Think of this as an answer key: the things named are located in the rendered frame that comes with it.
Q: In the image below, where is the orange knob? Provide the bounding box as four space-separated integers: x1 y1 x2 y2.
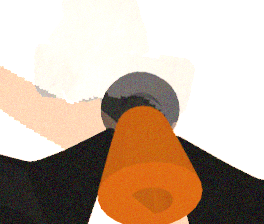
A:
97 105 203 224

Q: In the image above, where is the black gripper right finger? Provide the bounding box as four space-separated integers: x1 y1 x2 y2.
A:
176 136 264 224

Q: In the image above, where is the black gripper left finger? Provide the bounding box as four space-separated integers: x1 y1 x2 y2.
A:
0 128 115 224

